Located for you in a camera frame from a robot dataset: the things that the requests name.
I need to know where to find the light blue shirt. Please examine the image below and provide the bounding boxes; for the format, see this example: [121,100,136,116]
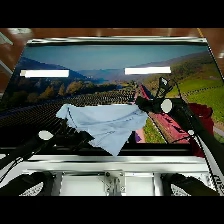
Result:
[55,103,150,157]

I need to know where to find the silver frame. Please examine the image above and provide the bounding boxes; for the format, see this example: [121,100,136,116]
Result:
[0,146,224,197]

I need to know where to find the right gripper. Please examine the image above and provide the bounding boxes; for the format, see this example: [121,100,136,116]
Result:
[134,95,163,115]

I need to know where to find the red garment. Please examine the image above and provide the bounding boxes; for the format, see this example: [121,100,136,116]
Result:
[185,102,216,158]

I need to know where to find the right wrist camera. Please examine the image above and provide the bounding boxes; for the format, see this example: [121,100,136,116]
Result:
[155,76,175,100]

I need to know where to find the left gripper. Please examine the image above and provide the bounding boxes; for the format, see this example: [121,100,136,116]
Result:
[52,119,95,152]

